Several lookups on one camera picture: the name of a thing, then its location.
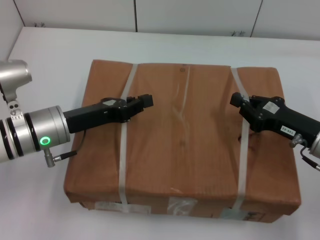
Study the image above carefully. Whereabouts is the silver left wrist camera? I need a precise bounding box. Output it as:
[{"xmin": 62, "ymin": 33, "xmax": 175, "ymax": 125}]
[{"xmin": 0, "ymin": 59, "xmax": 34, "ymax": 121}]

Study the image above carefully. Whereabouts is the printed white box label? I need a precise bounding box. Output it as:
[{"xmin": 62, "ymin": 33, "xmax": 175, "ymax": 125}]
[{"xmin": 221, "ymin": 207, "xmax": 269, "ymax": 223}]

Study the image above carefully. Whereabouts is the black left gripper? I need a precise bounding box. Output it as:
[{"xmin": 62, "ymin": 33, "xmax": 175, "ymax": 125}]
[{"xmin": 63, "ymin": 93, "xmax": 155, "ymax": 135}]

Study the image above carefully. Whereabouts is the wide white box label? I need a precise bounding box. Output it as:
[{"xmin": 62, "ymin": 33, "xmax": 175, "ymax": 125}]
[{"xmin": 94, "ymin": 200, "xmax": 151, "ymax": 215}]

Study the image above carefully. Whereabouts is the brown cardboard box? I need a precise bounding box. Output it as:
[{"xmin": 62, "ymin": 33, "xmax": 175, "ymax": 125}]
[{"xmin": 62, "ymin": 59, "xmax": 302, "ymax": 224}]

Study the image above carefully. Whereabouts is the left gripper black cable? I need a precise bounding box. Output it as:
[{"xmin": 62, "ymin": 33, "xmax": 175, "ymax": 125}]
[{"xmin": 43, "ymin": 129, "xmax": 87, "ymax": 169}]

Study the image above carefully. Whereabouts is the clear sealing tape strip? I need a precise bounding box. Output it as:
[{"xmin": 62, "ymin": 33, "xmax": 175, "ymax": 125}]
[{"xmin": 167, "ymin": 63, "xmax": 198, "ymax": 216}]

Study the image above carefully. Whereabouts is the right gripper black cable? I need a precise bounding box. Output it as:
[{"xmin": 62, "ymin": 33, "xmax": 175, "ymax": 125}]
[{"xmin": 289, "ymin": 133, "xmax": 320, "ymax": 172}]

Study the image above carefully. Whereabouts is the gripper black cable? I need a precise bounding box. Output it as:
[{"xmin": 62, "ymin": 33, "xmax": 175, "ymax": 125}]
[
  {"xmin": 43, "ymin": 129, "xmax": 87, "ymax": 169},
  {"xmin": 289, "ymin": 133, "xmax": 320, "ymax": 172}
]

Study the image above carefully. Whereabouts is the white plastic packing strap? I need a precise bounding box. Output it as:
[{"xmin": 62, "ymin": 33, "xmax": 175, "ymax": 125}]
[
  {"xmin": 117, "ymin": 63, "xmax": 140, "ymax": 214},
  {"xmin": 229, "ymin": 66, "xmax": 251, "ymax": 221}
]

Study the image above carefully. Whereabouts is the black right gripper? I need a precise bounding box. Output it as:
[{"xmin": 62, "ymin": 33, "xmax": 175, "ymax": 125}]
[{"xmin": 229, "ymin": 91, "xmax": 320, "ymax": 151}]

